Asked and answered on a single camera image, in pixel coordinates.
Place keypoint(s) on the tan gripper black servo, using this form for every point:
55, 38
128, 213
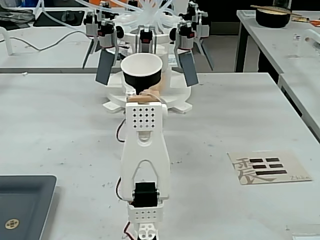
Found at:
144, 98

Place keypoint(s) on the white paper cup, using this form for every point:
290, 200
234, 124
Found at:
140, 77

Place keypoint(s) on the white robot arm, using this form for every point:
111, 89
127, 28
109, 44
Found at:
143, 150

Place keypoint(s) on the printed paper mat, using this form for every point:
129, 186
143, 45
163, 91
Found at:
270, 167

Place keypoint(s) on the grey servo paddle module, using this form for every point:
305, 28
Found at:
90, 27
190, 70
145, 37
203, 27
103, 65

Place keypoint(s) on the translucent tube bundle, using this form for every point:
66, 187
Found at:
150, 12

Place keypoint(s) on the black flat pad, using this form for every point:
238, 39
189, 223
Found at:
58, 18

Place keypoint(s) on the white side table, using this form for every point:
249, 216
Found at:
275, 45

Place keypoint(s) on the black bowl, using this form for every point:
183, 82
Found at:
272, 18

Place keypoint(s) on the wooden chopsticks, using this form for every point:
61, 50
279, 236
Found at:
275, 9

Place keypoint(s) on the grey plastic tray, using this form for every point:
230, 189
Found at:
25, 205

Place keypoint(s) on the round patterned token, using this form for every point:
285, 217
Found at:
12, 224

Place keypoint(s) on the white flat box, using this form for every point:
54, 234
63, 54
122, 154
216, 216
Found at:
306, 237

